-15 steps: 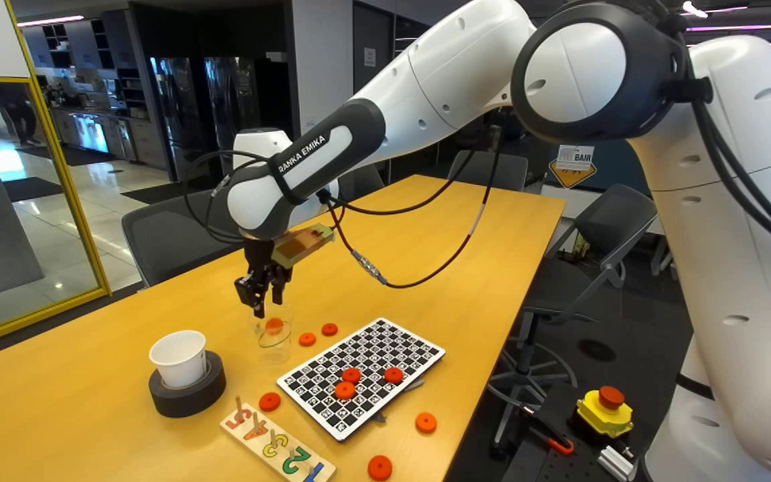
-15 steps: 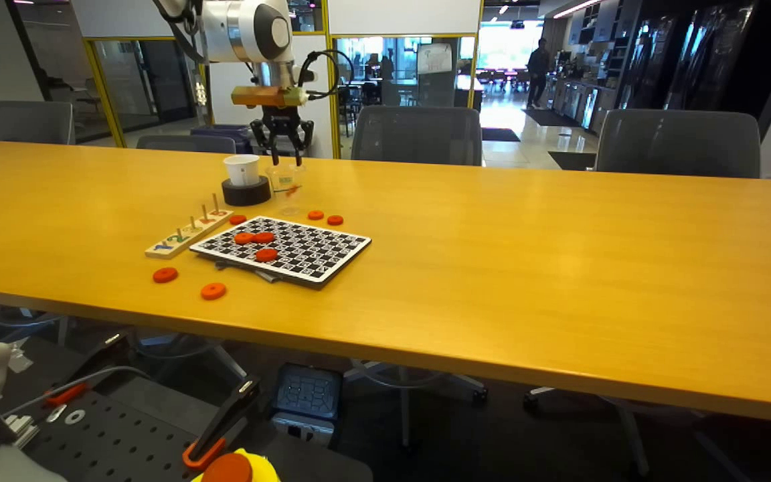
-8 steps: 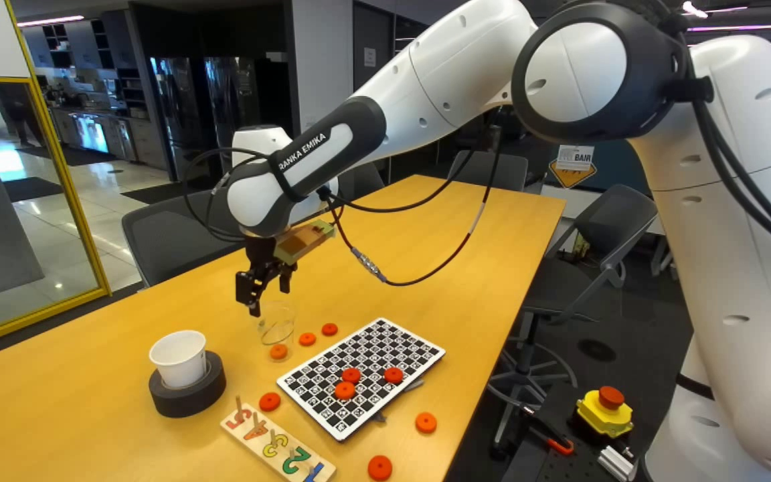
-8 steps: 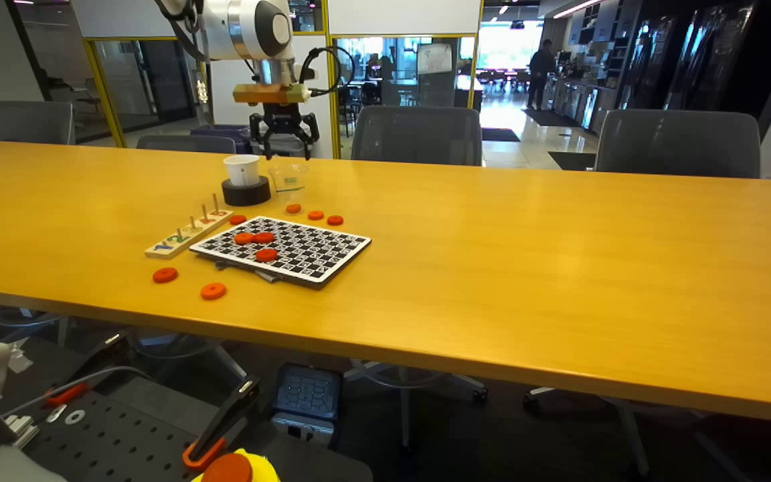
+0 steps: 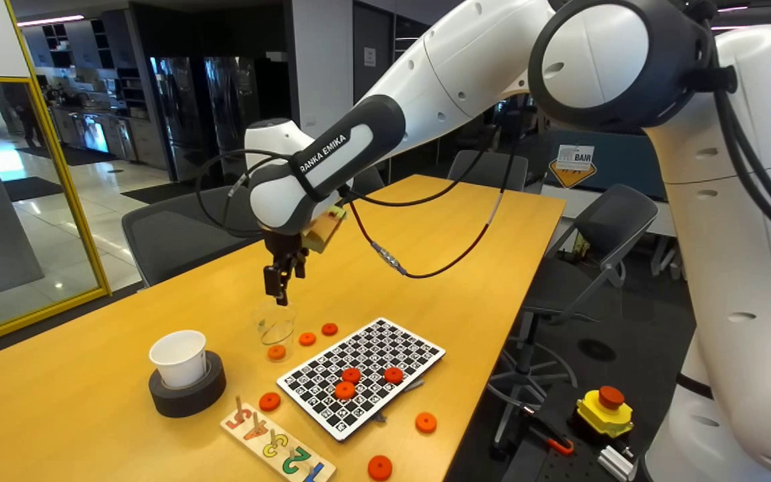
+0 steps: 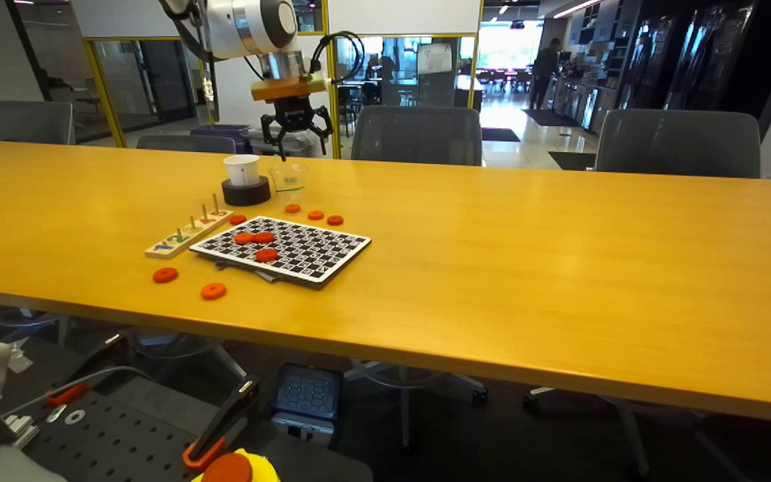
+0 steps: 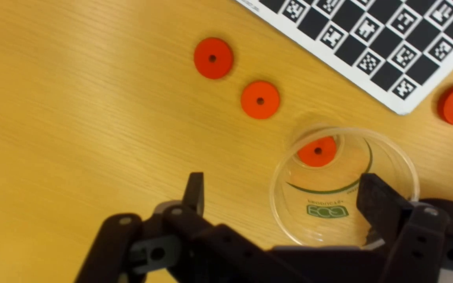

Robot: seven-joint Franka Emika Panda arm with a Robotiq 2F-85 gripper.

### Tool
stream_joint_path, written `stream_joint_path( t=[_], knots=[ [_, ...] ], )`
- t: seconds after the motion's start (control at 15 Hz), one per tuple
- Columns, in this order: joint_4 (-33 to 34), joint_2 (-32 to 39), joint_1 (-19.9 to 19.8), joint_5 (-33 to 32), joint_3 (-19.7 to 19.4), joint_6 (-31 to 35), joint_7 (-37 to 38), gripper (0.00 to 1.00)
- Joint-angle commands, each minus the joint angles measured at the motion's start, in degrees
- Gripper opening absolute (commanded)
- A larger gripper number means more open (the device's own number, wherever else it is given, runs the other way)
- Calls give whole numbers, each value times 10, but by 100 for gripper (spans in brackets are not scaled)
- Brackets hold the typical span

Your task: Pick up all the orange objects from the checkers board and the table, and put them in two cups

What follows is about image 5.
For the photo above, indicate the white sign card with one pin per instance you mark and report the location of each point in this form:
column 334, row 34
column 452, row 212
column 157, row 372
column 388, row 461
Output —
column 575, row 159

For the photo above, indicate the black white checkerboard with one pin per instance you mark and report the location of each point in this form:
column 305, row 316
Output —
column 377, row 349

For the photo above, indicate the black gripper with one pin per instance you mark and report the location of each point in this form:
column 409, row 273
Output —
column 285, row 253

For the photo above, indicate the orange black bar clamp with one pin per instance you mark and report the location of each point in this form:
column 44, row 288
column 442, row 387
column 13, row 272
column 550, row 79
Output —
column 550, row 439

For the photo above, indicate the white paper cup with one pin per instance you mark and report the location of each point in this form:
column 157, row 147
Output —
column 179, row 358

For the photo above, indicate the clear plastic cup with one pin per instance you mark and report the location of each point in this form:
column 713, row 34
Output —
column 278, row 332

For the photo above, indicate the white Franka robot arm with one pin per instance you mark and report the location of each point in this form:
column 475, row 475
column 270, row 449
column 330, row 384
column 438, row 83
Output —
column 456, row 71

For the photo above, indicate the yellow emergency stop button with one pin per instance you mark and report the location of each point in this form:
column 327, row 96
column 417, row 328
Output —
column 606, row 415

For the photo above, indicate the grey office chair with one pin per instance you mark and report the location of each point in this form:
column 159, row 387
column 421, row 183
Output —
column 483, row 169
column 180, row 237

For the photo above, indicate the small grey metal box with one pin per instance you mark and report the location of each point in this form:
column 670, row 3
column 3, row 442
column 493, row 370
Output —
column 619, row 463

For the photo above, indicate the tan wrist camera mount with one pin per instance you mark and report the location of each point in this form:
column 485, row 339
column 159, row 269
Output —
column 322, row 232

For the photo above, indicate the wooden number puzzle board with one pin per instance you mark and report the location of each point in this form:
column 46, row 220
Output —
column 270, row 442

